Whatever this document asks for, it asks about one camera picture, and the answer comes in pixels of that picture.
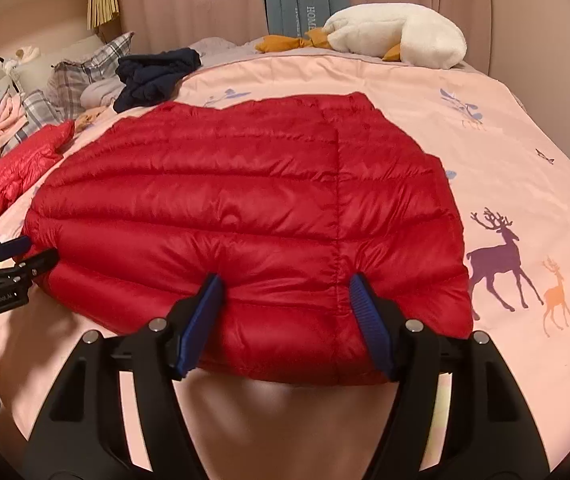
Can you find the small orange cloth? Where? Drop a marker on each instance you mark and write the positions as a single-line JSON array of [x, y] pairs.
[[91, 117]]

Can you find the red quilted down jacket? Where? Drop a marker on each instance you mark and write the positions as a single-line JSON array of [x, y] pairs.
[[285, 199]]

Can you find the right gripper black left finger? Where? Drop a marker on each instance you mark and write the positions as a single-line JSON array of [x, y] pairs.
[[113, 413]]

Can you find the yellow tassel hanging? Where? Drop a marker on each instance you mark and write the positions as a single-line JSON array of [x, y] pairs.
[[101, 12]]

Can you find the white goose plush toy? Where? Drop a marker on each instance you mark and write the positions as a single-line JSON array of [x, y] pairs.
[[392, 32]]

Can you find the grey folded blanket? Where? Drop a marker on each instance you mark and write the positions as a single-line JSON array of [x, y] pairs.
[[101, 93]]

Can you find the navy blue folded garment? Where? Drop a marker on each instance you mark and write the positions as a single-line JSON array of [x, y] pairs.
[[150, 79]]

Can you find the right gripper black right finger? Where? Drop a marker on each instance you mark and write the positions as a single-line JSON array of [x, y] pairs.
[[458, 411]]

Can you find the plaid grey pillow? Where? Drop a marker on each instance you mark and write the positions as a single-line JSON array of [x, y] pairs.
[[51, 91]]

